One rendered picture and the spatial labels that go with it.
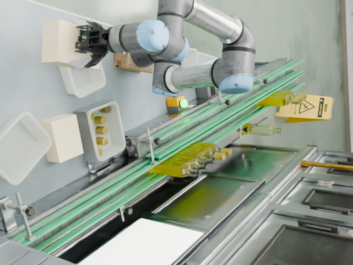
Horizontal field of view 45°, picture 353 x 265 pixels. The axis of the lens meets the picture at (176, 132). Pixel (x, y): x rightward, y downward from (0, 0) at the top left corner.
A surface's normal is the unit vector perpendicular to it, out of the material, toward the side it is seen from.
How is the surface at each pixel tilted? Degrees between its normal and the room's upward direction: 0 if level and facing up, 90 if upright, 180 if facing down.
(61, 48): 0
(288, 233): 90
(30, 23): 0
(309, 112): 75
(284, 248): 90
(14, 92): 0
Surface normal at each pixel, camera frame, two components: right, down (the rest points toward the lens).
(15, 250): -0.15, -0.94
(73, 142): 0.80, 0.06
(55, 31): -0.60, -0.02
